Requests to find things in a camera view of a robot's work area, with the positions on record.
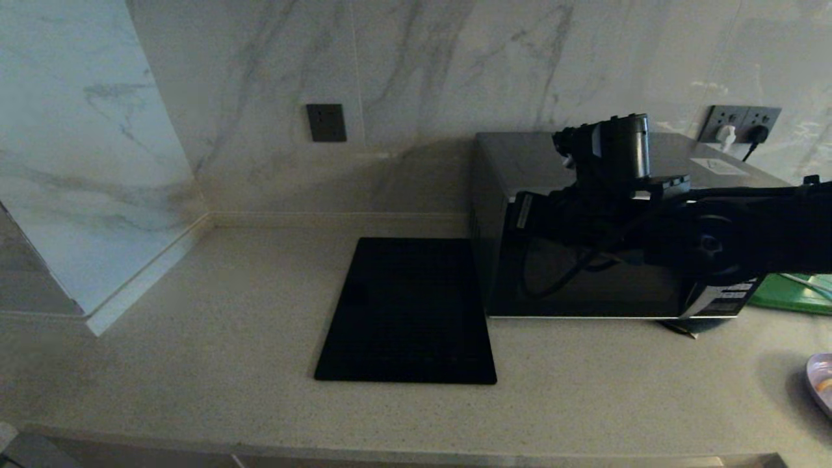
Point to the purple plate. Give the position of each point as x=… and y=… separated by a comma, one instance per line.
x=822, y=403

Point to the white power plug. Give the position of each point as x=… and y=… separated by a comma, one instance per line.
x=726, y=136

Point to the silver black microwave oven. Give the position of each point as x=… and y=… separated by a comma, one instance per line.
x=520, y=156

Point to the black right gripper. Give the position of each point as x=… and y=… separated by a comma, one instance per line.
x=572, y=214

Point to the grey double wall socket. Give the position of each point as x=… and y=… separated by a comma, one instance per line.
x=738, y=116

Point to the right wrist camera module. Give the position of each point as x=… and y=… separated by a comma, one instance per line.
x=617, y=146

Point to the orange french fry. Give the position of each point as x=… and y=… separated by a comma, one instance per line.
x=825, y=385

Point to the black power plug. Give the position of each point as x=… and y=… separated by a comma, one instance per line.
x=757, y=134

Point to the green cutting board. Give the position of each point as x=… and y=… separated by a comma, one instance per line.
x=793, y=296

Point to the black glass induction cooktop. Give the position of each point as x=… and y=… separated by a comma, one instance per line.
x=406, y=312

